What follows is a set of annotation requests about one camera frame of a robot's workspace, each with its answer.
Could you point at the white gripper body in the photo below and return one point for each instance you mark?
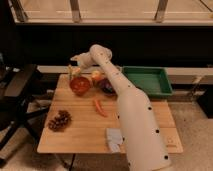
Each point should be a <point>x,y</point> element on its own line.
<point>83,60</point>

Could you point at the yellow banana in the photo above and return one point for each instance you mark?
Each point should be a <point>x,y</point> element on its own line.
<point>70,72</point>

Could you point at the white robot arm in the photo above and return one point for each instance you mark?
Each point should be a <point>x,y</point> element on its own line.
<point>144,145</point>

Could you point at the peach apple fruit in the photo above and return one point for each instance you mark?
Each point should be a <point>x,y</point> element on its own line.
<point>96,75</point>

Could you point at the dark purple bowl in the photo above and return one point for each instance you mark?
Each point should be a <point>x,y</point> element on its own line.
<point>106,87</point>

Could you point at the orange carrot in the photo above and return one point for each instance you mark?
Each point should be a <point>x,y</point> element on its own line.
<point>98,108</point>

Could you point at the wooden folding table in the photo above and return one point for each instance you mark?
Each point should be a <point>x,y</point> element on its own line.
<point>87,131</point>

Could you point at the bunch of dark grapes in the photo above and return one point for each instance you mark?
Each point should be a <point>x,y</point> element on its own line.
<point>60,122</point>

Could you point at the green plastic tray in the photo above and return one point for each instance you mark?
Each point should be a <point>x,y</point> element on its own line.
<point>152,80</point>

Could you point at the black office chair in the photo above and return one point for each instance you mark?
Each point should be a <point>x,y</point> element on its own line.
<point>15,96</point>

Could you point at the grey folded cloth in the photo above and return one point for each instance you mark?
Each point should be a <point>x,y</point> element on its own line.
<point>114,139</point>

